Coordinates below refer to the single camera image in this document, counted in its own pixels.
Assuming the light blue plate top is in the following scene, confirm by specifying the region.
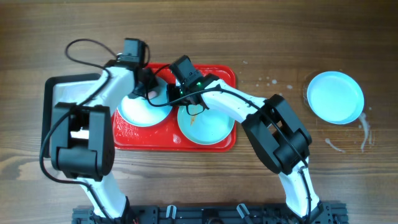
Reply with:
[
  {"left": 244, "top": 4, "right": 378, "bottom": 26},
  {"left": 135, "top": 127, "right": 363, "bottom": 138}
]
[{"left": 118, "top": 77, "right": 172, "bottom": 127}]

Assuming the black tray with soapy water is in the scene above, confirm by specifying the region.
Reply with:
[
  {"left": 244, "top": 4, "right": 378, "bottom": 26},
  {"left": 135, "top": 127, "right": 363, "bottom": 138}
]
[{"left": 41, "top": 73, "right": 100, "bottom": 144}]

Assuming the pink sponge with green scourer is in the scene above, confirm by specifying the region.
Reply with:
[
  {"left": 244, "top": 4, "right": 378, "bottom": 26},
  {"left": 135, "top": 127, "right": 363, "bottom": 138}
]
[{"left": 147, "top": 91, "right": 158, "bottom": 100}]

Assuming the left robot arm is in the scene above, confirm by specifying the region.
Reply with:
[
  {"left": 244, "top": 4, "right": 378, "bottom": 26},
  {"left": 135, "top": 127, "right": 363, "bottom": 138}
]
[{"left": 39, "top": 38, "right": 150, "bottom": 223}]

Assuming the light blue plate with sauce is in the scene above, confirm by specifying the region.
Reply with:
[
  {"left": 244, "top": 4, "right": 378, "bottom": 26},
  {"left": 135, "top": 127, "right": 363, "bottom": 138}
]
[{"left": 177, "top": 105, "right": 235, "bottom": 145}]

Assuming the red plastic tray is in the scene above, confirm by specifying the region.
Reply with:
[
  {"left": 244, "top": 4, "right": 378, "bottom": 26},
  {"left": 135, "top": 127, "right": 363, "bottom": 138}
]
[{"left": 112, "top": 65, "right": 236, "bottom": 152}]

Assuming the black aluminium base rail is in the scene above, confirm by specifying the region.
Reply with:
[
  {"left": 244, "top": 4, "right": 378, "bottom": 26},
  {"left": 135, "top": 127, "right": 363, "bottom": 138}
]
[{"left": 72, "top": 203, "right": 348, "bottom": 224}]

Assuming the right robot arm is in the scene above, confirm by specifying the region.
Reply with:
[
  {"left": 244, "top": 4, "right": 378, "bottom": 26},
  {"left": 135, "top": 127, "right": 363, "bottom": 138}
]
[{"left": 168, "top": 55, "right": 322, "bottom": 223}]

